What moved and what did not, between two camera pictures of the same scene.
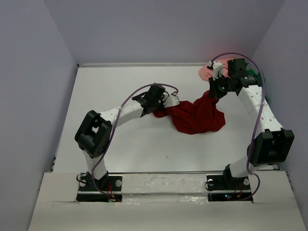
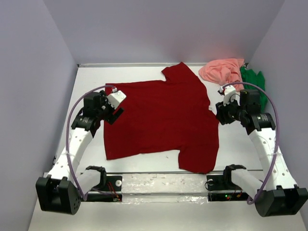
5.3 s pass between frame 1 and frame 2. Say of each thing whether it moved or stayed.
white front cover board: stayed
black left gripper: moved
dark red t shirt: moved
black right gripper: moved
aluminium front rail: stayed
